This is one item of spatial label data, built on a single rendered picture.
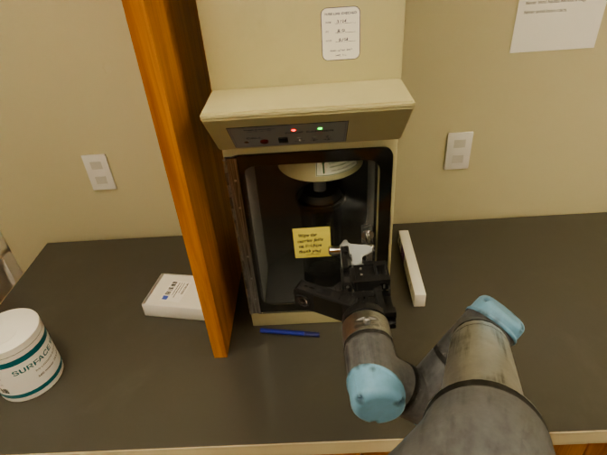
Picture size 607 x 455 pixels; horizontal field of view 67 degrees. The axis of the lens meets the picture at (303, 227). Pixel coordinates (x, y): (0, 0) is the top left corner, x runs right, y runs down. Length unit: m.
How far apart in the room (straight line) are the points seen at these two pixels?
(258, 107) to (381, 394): 0.44
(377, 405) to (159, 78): 0.55
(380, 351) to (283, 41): 0.50
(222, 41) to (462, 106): 0.76
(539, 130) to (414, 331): 0.69
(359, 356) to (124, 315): 0.74
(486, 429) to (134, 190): 1.27
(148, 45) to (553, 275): 1.08
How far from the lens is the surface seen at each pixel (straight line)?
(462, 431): 0.34
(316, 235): 0.93
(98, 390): 1.12
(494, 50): 1.33
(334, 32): 0.79
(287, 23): 0.78
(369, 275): 0.79
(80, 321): 1.30
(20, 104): 1.48
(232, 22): 0.79
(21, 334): 1.10
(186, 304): 1.17
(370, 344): 0.68
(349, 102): 0.71
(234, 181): 0.88
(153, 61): 0.74
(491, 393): 0.38
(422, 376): 0.71
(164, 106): 0.75
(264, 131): 0.75
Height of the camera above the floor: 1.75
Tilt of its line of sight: 34 degrees down
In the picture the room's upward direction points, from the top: 4 degrees counter-clockwise
